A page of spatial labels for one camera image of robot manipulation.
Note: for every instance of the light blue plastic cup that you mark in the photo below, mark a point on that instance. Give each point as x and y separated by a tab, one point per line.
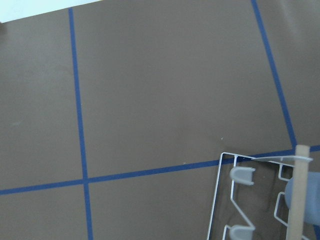
312	202

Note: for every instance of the white wire cup holder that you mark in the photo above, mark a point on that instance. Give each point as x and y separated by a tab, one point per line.
259	206

